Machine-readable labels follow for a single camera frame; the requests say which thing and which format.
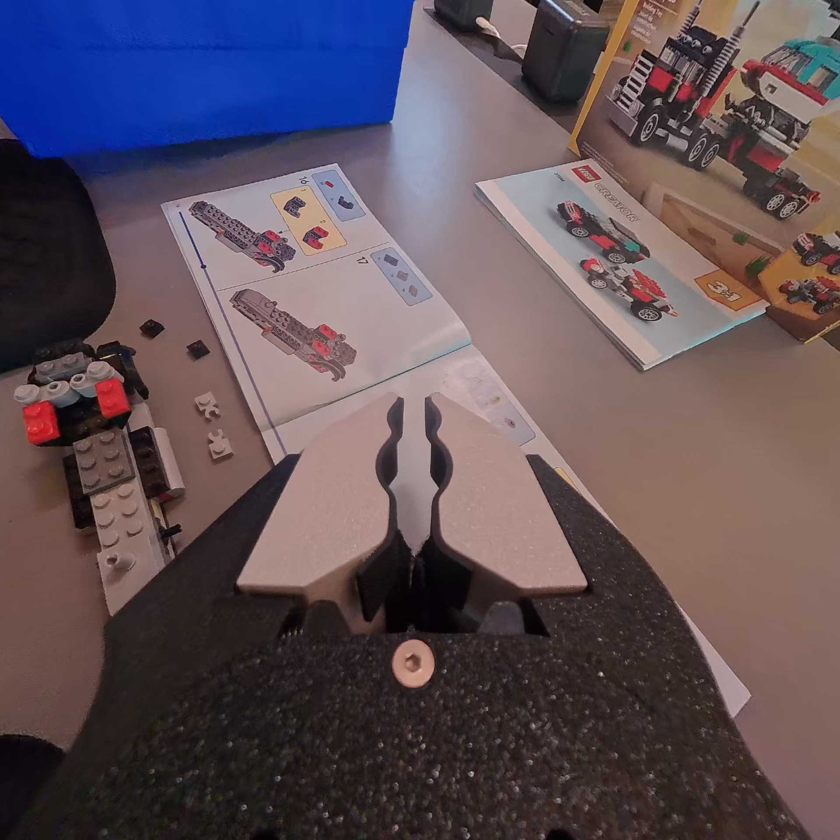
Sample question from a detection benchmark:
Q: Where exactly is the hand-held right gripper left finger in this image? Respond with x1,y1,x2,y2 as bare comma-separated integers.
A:
236,392,416,635

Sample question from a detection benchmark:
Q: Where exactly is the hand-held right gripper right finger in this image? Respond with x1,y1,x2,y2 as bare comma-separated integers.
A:
415,392,589,635

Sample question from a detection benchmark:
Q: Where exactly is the blue plastic bin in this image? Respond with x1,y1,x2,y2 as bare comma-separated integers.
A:
0,0,416,158

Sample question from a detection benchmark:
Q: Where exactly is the open instruction booklet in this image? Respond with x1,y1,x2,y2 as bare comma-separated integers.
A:
161,163,752,719

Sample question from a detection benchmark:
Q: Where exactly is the partly built toy vehicle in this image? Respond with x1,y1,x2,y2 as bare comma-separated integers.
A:
13,338,186,616

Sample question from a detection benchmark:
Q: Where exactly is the closed instruction booklet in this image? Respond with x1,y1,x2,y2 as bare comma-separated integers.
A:
474,159,769,371

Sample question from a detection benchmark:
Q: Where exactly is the black mesh pad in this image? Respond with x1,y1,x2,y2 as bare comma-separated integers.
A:
0,139,118,374

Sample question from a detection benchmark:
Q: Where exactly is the dark cloth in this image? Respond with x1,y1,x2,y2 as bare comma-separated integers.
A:
0,734,67,840

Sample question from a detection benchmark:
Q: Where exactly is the toy set cardboard box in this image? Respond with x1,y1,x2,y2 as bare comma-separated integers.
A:
567,0,840,345

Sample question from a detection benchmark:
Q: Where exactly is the dark boxy device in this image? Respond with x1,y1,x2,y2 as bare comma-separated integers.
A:
521,0,611,102

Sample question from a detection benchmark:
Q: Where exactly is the dark device with blue top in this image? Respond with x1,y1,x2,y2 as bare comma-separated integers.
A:
433,0,493,34

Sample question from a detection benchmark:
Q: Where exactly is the white cable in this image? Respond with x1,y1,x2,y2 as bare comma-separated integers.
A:
476,16,527,61

